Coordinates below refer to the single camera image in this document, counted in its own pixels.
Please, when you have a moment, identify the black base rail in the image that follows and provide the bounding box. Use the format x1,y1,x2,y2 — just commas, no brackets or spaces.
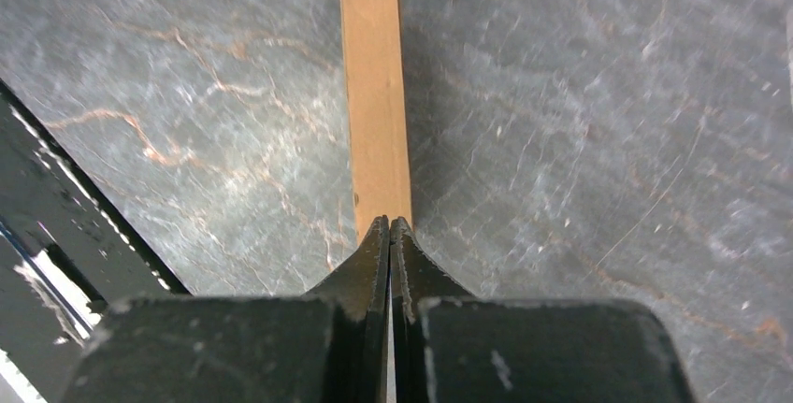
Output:
1,86,186,402

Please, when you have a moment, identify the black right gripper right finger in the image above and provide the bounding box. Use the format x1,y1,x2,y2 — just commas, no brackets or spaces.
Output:
390,218,695,402

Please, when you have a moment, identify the brown cardboard box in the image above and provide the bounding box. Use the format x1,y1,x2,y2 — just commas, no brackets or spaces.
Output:
340,0,412,239

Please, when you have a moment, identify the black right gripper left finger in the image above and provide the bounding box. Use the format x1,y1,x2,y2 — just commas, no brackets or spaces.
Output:
63,216,389,402

